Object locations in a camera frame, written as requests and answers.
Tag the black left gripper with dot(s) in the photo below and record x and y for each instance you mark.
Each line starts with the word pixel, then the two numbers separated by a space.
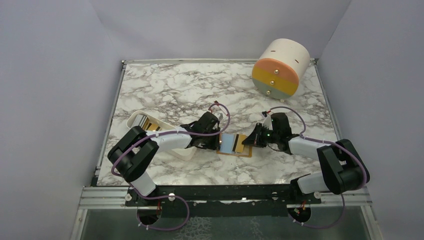
pixel 214 145

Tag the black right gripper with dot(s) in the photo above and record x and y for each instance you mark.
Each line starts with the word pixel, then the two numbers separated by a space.
pixel 254 139

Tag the cylindrical pastel drawer box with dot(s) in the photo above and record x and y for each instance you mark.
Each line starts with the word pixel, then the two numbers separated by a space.
pixel 278 71

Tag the yellow leather card holder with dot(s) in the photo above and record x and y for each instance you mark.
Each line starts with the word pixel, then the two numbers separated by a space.
pixel 232 145

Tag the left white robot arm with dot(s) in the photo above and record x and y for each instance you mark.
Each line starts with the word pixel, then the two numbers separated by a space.
pixel 134 152

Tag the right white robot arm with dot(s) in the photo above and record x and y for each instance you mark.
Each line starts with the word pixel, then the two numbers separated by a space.
pixel 341 168

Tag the black metal base rail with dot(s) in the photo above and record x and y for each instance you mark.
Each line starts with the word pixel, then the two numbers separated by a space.
pixel 175 201

